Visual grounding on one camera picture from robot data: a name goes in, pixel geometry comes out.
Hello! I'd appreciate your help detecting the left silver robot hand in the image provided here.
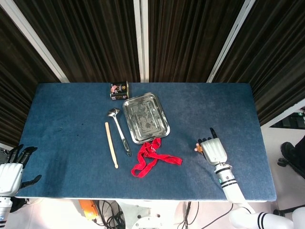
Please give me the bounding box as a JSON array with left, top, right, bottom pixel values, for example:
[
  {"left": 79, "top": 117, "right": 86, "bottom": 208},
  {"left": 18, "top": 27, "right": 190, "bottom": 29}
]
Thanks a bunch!
[{"left": 0, "top": 144, "right": 42, "bottom": 198}]

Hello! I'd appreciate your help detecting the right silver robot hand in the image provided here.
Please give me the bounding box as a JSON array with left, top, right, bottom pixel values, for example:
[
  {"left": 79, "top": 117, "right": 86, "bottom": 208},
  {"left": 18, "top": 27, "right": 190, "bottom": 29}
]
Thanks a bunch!
[{"left": 196, "top": 127, "right": 228, "bottom": 167}]

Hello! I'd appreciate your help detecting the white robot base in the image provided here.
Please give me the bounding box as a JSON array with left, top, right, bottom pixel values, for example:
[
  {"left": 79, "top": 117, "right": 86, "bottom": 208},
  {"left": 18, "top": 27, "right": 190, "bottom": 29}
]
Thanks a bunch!
[{"left": 116, "top": 200, "right": 184, "bottom": 229}]

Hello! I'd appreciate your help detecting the stainless steel rectangular tray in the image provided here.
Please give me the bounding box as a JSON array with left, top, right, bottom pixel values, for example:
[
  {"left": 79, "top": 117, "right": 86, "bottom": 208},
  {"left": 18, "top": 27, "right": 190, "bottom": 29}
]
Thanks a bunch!
[{"left": 122, "top": 92, "right": 171, "bottom": 145}]

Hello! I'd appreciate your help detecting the blue velvet table cloth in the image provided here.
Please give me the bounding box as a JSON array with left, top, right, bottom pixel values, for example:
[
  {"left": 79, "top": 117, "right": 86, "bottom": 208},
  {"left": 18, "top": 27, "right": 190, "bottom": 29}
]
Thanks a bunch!
[{"left": 14, "top": 82, "right": 278, "bottom": 203}]

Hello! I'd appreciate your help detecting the orange device under table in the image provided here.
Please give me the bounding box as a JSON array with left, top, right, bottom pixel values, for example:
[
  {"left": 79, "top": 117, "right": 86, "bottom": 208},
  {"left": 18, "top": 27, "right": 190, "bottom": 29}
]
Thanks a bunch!
[{"left": 78, "top": 199, "right": 99, "bottom": 221}]

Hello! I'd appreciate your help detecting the pale wooden drumstick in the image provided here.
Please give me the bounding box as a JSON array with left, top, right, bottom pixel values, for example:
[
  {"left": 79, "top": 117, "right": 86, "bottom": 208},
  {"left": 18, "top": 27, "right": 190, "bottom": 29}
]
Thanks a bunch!
[{"left": 104, "top": 122, "right": 119, "bottom": 169}]

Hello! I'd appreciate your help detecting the black food tin can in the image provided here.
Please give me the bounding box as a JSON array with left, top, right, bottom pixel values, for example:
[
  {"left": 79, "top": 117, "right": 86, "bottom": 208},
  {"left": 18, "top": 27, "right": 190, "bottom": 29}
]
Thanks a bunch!
[{"left": 109, "top": 81, "right": 130, "bottom": 101}]

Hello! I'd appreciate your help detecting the dark brown pleated curtain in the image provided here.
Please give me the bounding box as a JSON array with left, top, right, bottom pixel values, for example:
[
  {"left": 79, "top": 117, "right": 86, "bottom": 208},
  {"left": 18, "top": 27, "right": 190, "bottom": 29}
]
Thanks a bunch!
[{"left": 0, "top": 0, "right": 305, "bottom": 148}]

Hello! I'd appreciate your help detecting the red woven strap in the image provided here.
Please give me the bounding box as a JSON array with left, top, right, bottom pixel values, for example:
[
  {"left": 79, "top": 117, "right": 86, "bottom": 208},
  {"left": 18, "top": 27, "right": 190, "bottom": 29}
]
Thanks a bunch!
[{"left": 131, "top": 137, "right": 183, "bottom": 178}]

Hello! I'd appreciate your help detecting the black cable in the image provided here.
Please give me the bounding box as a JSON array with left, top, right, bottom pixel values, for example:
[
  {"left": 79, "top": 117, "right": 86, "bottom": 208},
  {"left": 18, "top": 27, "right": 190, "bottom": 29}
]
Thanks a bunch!
[
  {"left": 180, "top": 201, "right": 200, "bottom": 229},
  {"left": 95, "top": 200, "right": 126, "bottom": 229}
]

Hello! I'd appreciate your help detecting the steel ladle black handle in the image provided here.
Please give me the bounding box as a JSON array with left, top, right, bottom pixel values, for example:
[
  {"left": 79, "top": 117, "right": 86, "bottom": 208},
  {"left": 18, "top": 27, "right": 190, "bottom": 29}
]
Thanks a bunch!
[{"left": 107, "top": 107, "right": 132, "bottom": 158}]

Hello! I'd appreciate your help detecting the white frame post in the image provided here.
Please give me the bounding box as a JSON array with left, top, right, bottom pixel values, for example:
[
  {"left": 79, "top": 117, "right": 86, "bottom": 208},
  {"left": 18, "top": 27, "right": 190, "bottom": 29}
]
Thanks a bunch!
[
  {"left": 0, "top": 0, "right": 70, "bottom": 83},
  {"left": 206, "top": 0, "right": 257, "bottom": 83},
  {"left": 133, "top": 0, "right": 150, "bottom": 83}
]

